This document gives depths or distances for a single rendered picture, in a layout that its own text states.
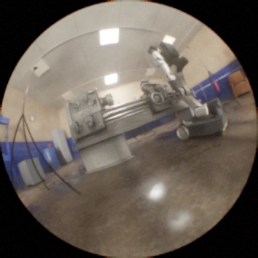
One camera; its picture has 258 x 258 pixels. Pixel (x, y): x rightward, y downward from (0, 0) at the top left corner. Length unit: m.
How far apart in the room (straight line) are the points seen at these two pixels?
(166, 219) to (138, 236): 0.13
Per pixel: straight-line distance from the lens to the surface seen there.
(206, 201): 0.44
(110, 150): 1.16
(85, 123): 1.16
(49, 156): 3.53
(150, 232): 0.40
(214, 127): 0.96
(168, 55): 1.29
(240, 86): 3.91
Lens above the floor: 0.38
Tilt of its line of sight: 2 degrees up
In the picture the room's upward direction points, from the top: 22 degrees counter-clockwise
